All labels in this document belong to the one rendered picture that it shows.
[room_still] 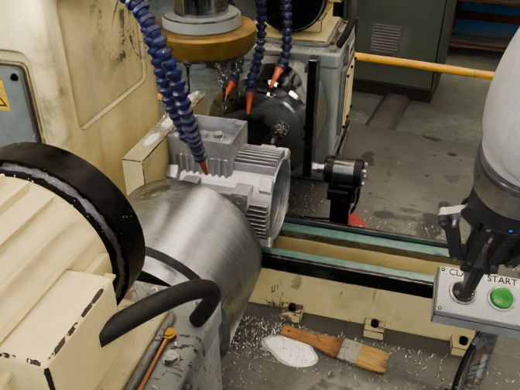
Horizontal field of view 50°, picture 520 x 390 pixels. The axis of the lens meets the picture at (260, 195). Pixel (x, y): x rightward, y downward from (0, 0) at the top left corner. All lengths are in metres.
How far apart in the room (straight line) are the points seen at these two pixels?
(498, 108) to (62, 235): 0.35
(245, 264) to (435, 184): 0.89
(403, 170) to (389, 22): 2.50
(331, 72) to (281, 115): 0.24
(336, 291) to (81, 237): 0.68
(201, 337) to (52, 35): 0.53
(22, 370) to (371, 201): 1.18
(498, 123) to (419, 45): 3.60
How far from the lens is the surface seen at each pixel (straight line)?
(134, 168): 0.96
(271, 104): 1.22
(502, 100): 0.45
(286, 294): 1.12
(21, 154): 0.52
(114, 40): 1.10
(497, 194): 0.53
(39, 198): 0.49
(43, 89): 0.94
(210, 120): 1.09
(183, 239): 0.74
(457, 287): 0.83
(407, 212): 1.46
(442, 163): 1.70
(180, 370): 0.58
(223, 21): 0.92
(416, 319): 1.11
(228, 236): 0.79
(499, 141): 0.48
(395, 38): 4.06
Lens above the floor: 1.60
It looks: 33 degrees down
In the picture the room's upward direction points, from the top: straight up
